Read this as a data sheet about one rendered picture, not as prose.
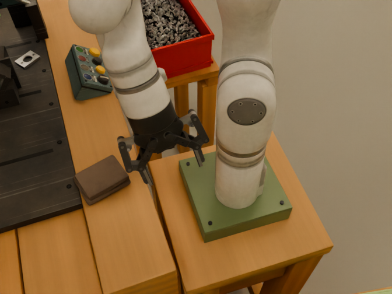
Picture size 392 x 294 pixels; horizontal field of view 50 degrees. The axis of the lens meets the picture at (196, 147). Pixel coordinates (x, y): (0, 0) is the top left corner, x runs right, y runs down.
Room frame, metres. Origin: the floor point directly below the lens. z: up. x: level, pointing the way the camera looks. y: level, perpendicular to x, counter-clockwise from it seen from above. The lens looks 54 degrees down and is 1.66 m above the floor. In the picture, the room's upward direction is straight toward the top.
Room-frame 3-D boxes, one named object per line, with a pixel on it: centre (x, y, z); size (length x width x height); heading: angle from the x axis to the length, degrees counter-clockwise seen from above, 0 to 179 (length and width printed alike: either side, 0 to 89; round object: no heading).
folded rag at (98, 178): (0.46, 0.20, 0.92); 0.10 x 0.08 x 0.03; 124
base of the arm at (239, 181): (0.45, -0.08, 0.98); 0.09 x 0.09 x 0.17; 23
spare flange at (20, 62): (0.84, 0.45, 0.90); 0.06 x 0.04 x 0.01; 143
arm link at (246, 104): (0.46, -0.08, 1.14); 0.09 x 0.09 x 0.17; 86
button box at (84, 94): (0.78, 0.28, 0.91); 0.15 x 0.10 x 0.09; 20
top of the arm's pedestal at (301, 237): (0.45, -0.09, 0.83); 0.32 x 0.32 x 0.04; 17
